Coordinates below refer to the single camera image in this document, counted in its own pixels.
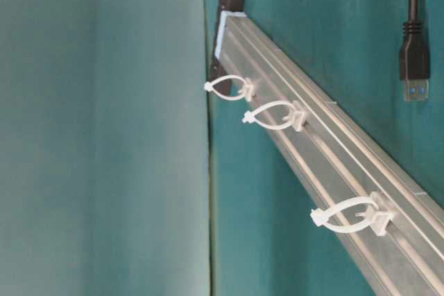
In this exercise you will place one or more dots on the silver aluminium rail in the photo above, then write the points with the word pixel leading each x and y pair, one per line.
pixel 389 225

